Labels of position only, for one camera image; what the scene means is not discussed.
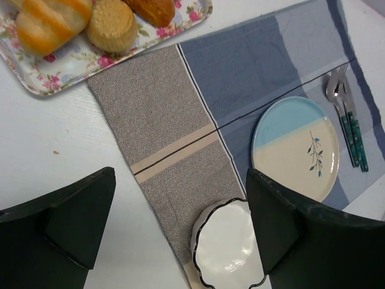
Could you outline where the round tan muffin bread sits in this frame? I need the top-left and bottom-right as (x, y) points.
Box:
(87, 0), (138, 53)

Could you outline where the brown long bread loaf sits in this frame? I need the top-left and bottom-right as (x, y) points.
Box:
(124, 0), (175, 28)

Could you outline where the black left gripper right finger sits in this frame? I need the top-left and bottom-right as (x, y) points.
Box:
(246, 169), (384, 288)

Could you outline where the blue cream round plate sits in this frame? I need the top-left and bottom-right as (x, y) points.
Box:
(251, 96), (339, 202)

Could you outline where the floral serving tray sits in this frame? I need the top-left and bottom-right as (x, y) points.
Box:
(1, 1), (213, 96)

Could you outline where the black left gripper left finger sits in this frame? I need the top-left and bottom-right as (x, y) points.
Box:
(1, 167), (116, 288)

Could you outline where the white scalloped bowl black rim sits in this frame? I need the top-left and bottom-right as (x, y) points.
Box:
(190, 198), (266, 288)

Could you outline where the spoon with teal handle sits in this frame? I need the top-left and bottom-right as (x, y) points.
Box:
(326, 70), (360, 167)

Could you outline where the blue grey patchwork placemat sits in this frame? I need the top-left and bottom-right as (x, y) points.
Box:
(88, 1), (384, 288)

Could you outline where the striped white orange bread roll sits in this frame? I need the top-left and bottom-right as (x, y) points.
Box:
(12, 0), (93, 57)

